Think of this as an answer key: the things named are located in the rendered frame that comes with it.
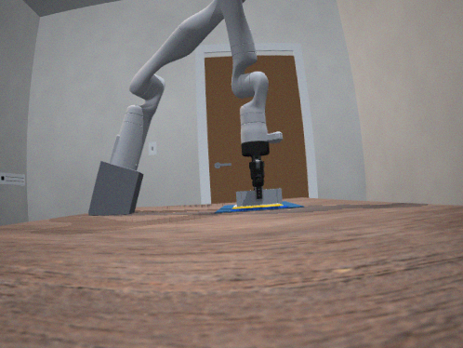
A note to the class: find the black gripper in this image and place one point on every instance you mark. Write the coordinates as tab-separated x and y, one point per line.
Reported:
256	149

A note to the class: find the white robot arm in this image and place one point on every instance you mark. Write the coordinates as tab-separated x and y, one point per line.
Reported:
182	42

